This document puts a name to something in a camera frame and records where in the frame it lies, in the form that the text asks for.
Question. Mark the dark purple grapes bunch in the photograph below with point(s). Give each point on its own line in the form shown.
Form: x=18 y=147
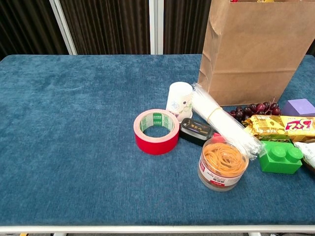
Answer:
x=258 y=108

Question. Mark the yellow cracker snack package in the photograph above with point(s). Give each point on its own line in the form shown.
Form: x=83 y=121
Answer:
x=270 y=126

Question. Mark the white wrapper packet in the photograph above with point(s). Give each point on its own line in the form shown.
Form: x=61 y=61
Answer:
x=308 y=152

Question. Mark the brown paper shopping bag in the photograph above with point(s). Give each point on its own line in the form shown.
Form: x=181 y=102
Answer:
x=246 y=49

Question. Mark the white printed paper cup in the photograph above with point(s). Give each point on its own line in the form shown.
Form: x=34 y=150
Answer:
x=178 y=98

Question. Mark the red tape roll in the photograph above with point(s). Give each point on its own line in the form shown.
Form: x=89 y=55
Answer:
x=157 y=147

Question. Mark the black rectangular tin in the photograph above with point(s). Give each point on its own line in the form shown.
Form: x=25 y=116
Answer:
x=194 y=130

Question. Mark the small red object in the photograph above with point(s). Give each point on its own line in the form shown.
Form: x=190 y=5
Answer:
x=217 y=138

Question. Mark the blue velvet tablecloth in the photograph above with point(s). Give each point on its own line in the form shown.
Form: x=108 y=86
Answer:
x=73 y=123

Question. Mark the clear tub of rubber bands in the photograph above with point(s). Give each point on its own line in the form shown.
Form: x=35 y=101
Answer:
x=221 y=177

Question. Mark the black pleated curtain panel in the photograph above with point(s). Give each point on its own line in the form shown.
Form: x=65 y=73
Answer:
x=110 y=24
x=24 y=24
x=184 y=24
x=312 y=50

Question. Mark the green toy brick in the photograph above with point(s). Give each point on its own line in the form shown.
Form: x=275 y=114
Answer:
x=275 y=164

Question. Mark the purple foam cube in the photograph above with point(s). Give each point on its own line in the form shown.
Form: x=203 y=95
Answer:
x=299 y=108

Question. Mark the white frame post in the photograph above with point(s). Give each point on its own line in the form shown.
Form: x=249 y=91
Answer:
x=156 y=24
x=62 y=27

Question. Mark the white table frame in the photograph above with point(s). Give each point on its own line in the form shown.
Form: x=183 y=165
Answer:
x=147 y=229

